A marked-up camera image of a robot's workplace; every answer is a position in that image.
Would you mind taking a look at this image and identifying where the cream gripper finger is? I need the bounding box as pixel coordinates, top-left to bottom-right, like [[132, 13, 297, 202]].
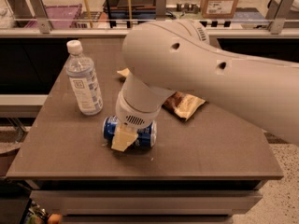
[[111, 124, 138, 152]]

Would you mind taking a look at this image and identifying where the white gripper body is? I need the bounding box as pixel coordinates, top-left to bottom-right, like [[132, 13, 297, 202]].
[[115, 91, 160, 129]]

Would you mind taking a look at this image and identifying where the blue pepsi can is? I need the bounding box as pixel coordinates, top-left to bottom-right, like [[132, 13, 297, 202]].
[[102, 116, 157, 148]]

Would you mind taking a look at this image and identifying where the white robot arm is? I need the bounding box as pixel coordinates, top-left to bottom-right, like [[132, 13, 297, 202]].
[[116, 20, 299, 145]]

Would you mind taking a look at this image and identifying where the brown sea salt chips bag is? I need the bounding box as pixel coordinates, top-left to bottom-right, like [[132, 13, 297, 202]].
[[118, 68, 205, 119]]

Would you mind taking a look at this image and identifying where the clear plastic water bottle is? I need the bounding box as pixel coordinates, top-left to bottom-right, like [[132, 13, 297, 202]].
[[65, 40, 103, 116]]

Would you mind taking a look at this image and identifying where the brown table with drawers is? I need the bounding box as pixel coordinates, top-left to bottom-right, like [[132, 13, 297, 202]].
[[7, 38, 283, 224]]

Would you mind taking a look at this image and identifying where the purple plastic crate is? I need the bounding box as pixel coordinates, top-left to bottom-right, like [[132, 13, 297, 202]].
[[25, 4, 82, 29]]

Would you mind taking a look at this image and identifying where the cardboard box with label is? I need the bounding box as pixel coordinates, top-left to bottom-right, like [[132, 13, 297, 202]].
[[200, 0, 239, 19]]

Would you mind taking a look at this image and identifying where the metal railing post centre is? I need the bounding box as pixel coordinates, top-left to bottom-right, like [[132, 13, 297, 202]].
[[155, 0, 166, 21]]

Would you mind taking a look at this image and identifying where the metal railing post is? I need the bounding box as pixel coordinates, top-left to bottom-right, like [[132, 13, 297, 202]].
[[30, 0, 52, 34], [268, 0, 294, 35], [155, 0, 166, 21]]

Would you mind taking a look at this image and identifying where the metal railing post left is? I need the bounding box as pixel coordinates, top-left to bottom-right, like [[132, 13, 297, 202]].
[[30, 0, 52, 34]]

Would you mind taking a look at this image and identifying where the metal railing post right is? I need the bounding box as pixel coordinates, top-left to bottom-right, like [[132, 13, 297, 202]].
[[268, 0, 294, 35]]

